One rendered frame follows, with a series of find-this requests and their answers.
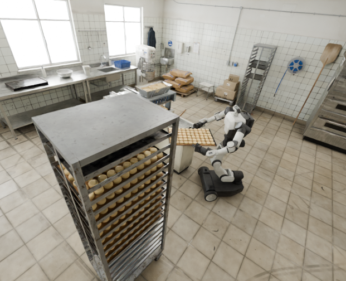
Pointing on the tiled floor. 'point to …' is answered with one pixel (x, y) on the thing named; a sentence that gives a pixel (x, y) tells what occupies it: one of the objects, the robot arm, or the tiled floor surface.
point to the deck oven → (339, 109)
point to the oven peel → (332, 51)
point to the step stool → (207, 88)
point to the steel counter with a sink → (101, 73)
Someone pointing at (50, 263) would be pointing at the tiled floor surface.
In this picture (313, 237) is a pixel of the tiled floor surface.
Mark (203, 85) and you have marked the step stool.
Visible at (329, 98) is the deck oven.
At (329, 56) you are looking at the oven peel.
